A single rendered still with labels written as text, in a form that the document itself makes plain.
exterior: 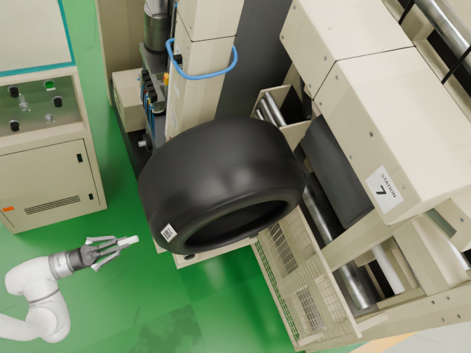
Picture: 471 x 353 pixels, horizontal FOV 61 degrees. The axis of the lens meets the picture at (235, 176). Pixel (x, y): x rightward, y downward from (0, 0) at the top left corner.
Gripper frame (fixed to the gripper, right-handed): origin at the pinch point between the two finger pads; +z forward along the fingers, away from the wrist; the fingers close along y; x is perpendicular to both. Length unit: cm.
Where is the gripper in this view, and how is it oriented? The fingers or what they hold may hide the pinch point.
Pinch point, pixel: (128, 241)
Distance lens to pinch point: 149.3
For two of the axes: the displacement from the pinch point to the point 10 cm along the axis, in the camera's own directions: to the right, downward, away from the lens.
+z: 9.3, -3.1, 2.1
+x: -0.7, 4.2, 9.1
